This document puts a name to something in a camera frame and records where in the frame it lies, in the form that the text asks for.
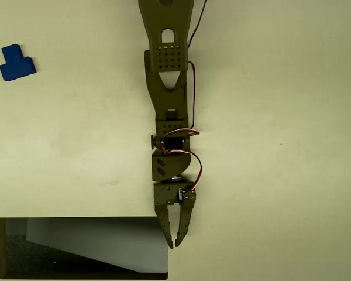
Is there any short white red servo cable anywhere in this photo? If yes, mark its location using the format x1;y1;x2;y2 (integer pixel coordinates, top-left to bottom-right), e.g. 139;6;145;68
162;128;201;148

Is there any blue T-shaped block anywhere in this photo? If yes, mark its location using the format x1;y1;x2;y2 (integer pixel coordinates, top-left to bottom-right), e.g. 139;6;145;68
0;43;37;83

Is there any dark rectangular bin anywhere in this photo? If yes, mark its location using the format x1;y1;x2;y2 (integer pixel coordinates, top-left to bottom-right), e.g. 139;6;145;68
0;216;169;280

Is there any thin red black cable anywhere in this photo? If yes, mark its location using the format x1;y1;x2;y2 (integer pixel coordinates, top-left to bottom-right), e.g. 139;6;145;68
187;0;208;131

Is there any long white red servo cable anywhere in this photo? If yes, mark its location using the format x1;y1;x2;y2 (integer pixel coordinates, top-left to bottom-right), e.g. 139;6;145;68
166;149;203;196

